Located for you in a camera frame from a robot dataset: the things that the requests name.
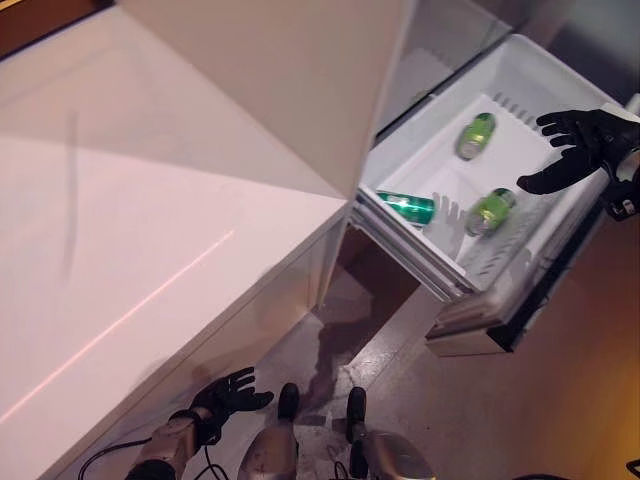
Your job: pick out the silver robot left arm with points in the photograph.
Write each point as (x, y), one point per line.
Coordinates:
(170, 445)

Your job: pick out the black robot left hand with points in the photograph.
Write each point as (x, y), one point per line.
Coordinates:
(225, 400)

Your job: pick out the emerald green silver beer can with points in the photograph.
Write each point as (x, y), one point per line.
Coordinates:
(407, 206)

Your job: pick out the white fridge drawer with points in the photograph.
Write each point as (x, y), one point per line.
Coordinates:
(490, 300)

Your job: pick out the silver robot leg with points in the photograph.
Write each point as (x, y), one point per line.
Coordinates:
(270, 450)
(395, 455)

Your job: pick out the silver robot right leg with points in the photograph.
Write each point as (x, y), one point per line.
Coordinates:
(395, 455)

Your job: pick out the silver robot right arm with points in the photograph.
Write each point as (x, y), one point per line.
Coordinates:
(625, 175)

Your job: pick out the white inner drawer tray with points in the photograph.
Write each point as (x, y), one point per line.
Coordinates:
(505, 150)

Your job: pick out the silver robot left leg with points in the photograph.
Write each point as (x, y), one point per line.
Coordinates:
(270, 450)

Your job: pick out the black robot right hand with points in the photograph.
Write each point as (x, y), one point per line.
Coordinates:
(585, 140)

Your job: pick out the lime green drink can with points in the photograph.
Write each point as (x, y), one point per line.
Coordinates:
(490, 212)
(477, 135)

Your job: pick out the silver fridge body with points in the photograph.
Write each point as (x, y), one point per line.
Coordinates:
(550, 20)

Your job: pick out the white fridge door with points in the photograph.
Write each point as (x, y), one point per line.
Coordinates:
(280, 75)
(125, 250)

